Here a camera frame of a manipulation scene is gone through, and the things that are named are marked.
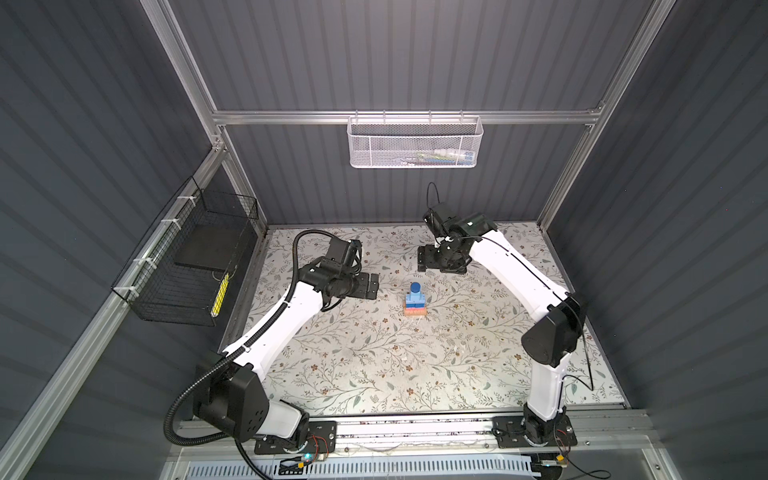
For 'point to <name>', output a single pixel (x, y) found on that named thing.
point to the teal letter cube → (418, 291)
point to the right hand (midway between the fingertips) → (432, 269)
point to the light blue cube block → (415, 296)
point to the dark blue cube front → (419, 305)
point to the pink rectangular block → (415, 311)
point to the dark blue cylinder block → (415, 287)
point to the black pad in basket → (211, 246)
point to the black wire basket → (185, 271)
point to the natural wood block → (415, 315)
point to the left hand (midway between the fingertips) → (362, 283)
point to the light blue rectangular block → (408, 299)
